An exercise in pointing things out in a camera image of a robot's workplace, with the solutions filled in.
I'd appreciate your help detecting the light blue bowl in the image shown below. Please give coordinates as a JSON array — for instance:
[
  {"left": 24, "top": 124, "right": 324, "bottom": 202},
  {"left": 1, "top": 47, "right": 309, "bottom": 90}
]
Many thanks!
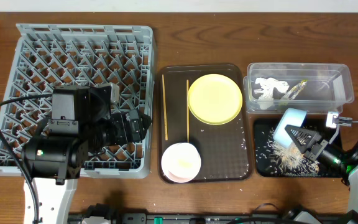
[{"left": 272, "top": 108, "right": 308, "bottom": 149}]

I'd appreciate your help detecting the rice waste pile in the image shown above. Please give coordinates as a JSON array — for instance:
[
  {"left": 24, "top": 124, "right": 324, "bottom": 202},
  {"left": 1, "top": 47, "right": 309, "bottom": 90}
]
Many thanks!
[{"left": 255, "top": 128, "right": 319, "bottom": 177}]

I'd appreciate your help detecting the wooden chopstick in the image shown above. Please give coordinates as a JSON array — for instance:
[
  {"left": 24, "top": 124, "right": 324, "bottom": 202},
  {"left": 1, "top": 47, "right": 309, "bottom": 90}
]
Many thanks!
[
  {"left": 186, "top": 80, "right": 190, "bottom": 143},
  {"left": 162, "top": 74, "right": 168, "bottom": 141}
]

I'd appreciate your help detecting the green snack wrapper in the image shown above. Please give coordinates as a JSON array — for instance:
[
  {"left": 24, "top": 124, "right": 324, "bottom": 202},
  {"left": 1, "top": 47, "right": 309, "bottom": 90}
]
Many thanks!
[{"left": 281, "top": 80, "right": 308, "bottom": 101}]

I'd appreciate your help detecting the white napkin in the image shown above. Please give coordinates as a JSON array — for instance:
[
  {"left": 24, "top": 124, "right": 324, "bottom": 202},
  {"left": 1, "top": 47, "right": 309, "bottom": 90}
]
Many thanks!
[{"left": 254, "top": 78, "right": 289, "bottom": 110}]

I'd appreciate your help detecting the pink bowl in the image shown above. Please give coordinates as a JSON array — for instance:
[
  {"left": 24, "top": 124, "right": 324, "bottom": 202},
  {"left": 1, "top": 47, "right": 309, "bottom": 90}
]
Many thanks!
[{"left": 161, "top": 142, "right": 201, "bottom": 184}]

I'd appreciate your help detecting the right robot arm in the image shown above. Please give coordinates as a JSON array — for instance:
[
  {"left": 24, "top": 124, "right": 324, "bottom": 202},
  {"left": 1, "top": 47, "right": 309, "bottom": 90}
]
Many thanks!
[{"left": 285, "top": 125, "right": 358, "bottom": 223}]

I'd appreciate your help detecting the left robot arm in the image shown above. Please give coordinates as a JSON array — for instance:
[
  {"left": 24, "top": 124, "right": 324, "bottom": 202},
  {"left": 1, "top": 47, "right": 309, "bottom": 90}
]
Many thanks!
[{"left": 21, "top": 84, "right": 152, "bottom": 223}]

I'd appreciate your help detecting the black waste tray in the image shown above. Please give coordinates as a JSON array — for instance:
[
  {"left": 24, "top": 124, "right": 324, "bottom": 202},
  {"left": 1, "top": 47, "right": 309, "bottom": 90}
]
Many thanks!
[{"left": 254, "top": 118, "right": 340, "bottom": 178}]

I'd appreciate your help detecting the clear plastic bin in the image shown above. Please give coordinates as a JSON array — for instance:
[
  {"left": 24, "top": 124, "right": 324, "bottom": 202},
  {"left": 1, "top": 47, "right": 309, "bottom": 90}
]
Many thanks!
[{"left": 243, "top": 62, "right": 354, "bottom": 114}]

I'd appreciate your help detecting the dark brown serving tray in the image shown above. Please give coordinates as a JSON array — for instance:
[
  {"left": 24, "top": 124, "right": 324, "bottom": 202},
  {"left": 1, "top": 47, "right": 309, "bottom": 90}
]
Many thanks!
[{"left": 158, "top": 63, "right": 253, "bottom": 183}]

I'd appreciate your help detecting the yellow round plate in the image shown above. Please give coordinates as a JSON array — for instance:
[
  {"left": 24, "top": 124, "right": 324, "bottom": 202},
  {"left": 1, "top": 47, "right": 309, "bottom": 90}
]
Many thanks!
[{"left": 187, "top": 73, "right": 243, "bottom": 126}]

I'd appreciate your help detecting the grey plastic dish rack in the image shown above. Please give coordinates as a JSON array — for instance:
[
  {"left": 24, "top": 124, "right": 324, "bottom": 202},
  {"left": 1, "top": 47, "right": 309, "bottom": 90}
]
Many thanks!
[{"left": 0, "top": 24, "right": 155, "bottom": 179}]

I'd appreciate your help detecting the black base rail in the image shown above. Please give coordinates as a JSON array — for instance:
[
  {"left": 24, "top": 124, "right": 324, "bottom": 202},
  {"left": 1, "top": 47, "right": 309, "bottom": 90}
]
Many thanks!
[{"left": 68, "top": 203, "right": 323, "bottom": 224}]

